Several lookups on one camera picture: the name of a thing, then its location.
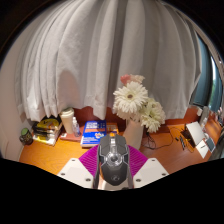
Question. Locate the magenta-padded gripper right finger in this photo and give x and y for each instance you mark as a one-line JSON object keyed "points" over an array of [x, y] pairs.
{"points": [[151, 171]]}

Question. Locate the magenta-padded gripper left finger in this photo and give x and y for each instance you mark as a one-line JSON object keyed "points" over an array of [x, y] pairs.
{"points": [[75, 171]]}

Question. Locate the dark grey computer mouse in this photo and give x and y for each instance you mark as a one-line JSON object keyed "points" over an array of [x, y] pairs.
{"points": [[113, 163]]}

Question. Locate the flat red book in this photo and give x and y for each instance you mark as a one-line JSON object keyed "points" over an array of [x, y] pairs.
{"points": [[68, 136]]}

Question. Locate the white ceramic vase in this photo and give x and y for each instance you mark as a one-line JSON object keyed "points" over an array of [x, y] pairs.
{"points": [[133, 135]]}

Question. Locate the clear pump bottle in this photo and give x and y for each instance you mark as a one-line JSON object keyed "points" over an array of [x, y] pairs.
{"points": [[76, 128]]}

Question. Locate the blue book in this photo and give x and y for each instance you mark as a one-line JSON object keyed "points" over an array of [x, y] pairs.
{"points": [[93, 131]]}

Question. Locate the thick black book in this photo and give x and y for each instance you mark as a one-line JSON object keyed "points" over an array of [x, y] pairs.
{"points": [[46, 135]]}

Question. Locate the thin black book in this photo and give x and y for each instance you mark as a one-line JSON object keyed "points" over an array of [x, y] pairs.
{"points": [[46, 130]]}

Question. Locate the cream lidded tumbler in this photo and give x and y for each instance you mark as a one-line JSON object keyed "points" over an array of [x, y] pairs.
{"points": [[67, 121]]}

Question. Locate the yellow and black book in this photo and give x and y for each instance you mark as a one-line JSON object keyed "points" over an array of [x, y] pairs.
{"points": [[48, 124]]}

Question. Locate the white paper pad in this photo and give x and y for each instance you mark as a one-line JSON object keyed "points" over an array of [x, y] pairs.
{"points": [[202, 149]]}

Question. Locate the white flat device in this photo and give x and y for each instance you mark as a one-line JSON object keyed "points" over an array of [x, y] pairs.
{"points": [[196, 132]]}

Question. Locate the dark mug with green inside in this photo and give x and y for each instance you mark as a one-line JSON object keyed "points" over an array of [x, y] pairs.
{"points": [[26, 136]]}

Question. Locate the white flower bouquet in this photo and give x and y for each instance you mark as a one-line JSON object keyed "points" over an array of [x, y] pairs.
{"points": [[131, 96]]}

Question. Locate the dark framed window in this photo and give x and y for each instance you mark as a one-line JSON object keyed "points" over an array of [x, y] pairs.
{"points": [[203, 80]]}

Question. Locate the white pleated curtain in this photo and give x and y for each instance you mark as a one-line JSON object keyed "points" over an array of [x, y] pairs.
{"points": [[100, 56]]}

